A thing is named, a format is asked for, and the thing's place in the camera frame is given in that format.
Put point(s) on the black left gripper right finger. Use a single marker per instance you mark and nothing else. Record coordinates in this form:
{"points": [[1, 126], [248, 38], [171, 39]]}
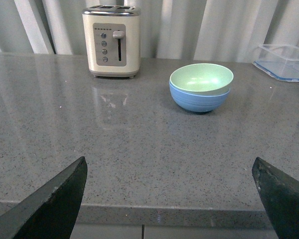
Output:
{"points": [[279, 193]]}

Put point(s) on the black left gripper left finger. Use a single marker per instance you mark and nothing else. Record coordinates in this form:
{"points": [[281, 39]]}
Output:
{"points": [[51, 211]]}

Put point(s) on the blue bowl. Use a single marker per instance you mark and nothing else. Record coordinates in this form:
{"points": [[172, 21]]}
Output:
{"points": [[197, 103]]}

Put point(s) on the green bowl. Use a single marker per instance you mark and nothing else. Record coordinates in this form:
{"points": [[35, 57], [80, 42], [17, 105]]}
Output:
{"points": [[202, 79]]}

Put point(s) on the clear plastic container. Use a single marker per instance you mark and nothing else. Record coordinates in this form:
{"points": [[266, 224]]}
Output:
{"points": [[279, 61]]}

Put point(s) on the cream toaster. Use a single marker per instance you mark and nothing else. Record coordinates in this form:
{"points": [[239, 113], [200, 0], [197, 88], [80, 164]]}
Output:
{"points": [[113, 40]]}

